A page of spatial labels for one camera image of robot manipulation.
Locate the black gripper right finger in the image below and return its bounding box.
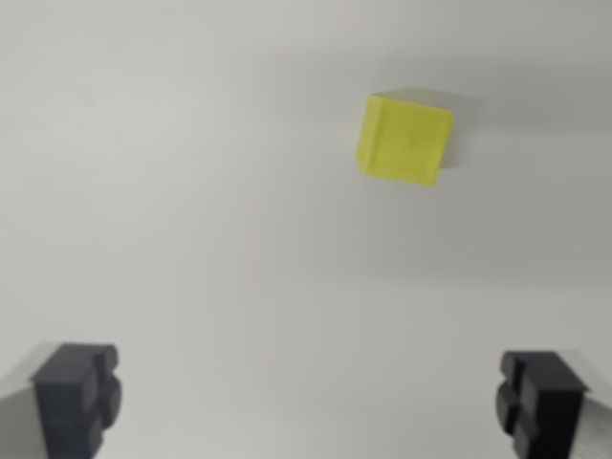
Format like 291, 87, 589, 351
494, 349, 612, 459

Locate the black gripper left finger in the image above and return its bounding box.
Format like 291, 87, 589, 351
0, 341, 124, 459

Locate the yellow cube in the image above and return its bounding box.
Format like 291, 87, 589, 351
354, 94, 454, 186

